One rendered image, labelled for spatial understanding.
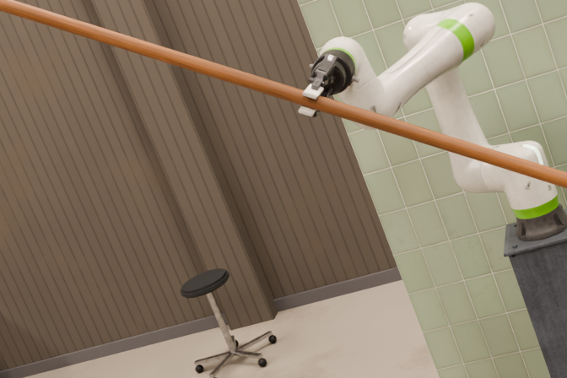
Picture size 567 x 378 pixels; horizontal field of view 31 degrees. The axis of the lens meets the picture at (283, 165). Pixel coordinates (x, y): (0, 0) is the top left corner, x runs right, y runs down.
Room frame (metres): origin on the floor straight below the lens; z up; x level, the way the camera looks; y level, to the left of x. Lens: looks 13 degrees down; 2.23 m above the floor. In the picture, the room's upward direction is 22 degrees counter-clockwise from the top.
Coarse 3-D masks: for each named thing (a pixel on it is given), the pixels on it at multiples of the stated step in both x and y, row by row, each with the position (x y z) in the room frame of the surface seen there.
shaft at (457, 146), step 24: (0, 0) 2.26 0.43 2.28; (48, 24) 2.23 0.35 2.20; (72, 24) 2.21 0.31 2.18; (144, 48) 2.17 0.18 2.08; (168, 48) 2.17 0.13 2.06; (216, 72) 2.12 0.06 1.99; (240, 72) 2.12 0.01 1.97; (288, 96) 2.08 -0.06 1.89; (360, 120) 2.04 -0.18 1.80; (384, 120) 2.02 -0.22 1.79; (432, 144) 2.00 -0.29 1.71; (456, 144) 1.98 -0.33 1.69; (504, 168) 1.96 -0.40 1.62; (528, 168) 1.94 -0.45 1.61; (552, 168) 1.94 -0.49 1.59
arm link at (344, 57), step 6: (324, 54) 2.29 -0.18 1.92; (330, 54) 2.27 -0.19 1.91; (336, 54) 2.28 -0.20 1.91; (342, 54) 2.29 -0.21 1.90; (318, 60) 2.28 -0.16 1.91; (342, 60) 2.26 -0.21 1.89; (348, 60) 2.29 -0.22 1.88; (312, 66) 2.29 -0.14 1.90; (348, 66) 2.26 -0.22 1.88; (354, 66) 2.31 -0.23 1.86; (348, 72) 2.26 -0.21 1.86; (354, 72) 2.31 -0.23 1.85; (348, 78) 2.26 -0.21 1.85; (354, 78) 2.28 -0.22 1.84; (348, 84) 2.27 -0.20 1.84; (342, 90) 2.27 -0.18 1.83
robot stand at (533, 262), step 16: (512, 224) 2.78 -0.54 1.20; (512, 240) 2.66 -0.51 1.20; (544, 240) 2.58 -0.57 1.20; (560, 240) 2.54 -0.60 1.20; (512, 256) 2.60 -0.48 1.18; (528, 256) 2.58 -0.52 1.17; (544, 256) 2.57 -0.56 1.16; (560, 256) 2.56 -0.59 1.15; (528, 272) 2.59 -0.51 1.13; (544, 272) 2.57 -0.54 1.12; (560, 272) 2.56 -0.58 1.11; (528, 288) 2.59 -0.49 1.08; (544, 288) 2.58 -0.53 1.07; (560, 288) 2.56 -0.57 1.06; (528, 304) 2.60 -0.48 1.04; (544, 304) 2.58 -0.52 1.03; (560, 304) 2.57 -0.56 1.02; (544, 320) 2.59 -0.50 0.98; (560, 320) 2.57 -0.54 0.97; (544, 336) 2.59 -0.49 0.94; (560, 336) 2.58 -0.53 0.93; (544, 352) 2.60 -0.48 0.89; (560, 352) 2.58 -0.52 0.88; (560, 368) 2.59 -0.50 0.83
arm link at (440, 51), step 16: (432, 32) 2.56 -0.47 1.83; (448, 32) 2.54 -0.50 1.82; (416, 48) 2.51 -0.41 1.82; (432, 48) 2.50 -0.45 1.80; (448, 48) 2.51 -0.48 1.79; (400, 64) 2.46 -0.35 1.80; (416, 64) 2.46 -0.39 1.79; (432, 64) 2.48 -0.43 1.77; (448, 64) 2.51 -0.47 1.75; (384, 80) 2.41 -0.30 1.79; (400, 80) 2.41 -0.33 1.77; (416, 80) 2.44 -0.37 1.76; (432, 80) 2.49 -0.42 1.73; (352, 96) 2.36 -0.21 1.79; (368, 96) 2.35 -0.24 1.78; (384, 96) 2.36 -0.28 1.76; (400, 96) 2.40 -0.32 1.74; (384, 112) 2.35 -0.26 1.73; (368, 128) 2.37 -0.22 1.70
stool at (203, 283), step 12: (204, 276) 5.62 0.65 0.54; (216, 276) 5.53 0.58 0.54; (228, 276) 5.53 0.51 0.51; (192, 288) 5.49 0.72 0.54; (204, 288) 5.43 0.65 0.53; (216, 288) 5.45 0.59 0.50; (216, 312) 5.55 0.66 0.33; (228, 336) 5.55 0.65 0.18; (264, 336) 5.62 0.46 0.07; (240, 348) 5.57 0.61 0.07; (204, 360) 5.61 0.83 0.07; (228, 360) 5.48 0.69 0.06; (264, 360) 5.36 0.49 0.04; (216, 372) 5.38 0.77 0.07
